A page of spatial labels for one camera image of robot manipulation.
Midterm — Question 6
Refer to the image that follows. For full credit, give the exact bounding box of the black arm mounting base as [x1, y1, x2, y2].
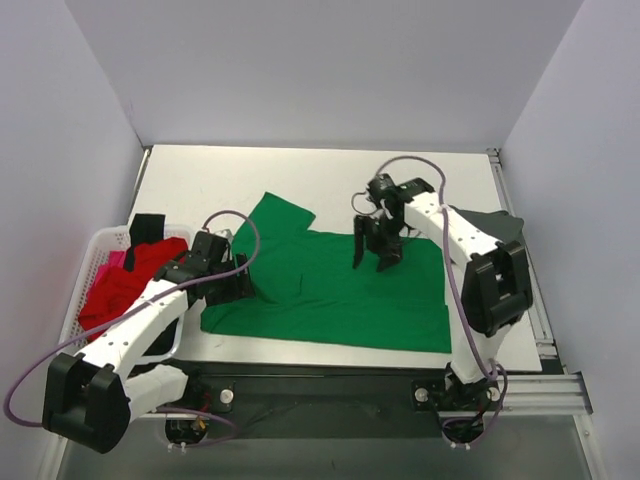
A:
[160, 360, 505, 447]

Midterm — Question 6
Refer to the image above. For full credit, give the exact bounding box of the green t shirt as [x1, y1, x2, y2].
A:
[200, 193, 451, 353]

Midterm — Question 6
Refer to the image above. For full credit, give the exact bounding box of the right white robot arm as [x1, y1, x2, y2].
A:
[353, 174, 533, 408]

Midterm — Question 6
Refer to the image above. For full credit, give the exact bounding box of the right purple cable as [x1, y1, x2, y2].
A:
[349, 155, 509, 446]

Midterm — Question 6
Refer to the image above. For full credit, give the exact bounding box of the white plastic laundry basket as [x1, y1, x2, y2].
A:
[59, 225, 185, 365]

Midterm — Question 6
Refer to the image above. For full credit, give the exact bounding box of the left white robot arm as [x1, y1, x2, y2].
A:
[41, 231, 256, 453]

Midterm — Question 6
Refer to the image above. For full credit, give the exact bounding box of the red t shirt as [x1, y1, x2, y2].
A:
[78, 237, 188, 331]

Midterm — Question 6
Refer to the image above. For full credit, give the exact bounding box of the black t shirt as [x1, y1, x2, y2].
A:
[123, 213, 166, 272]

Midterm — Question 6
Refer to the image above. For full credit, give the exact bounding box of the folded dark grey t shirt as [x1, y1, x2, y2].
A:
[453, 207, 524, 244]

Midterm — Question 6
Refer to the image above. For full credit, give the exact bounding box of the pink t shirt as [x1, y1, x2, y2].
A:
[87, 251, 126, 299]

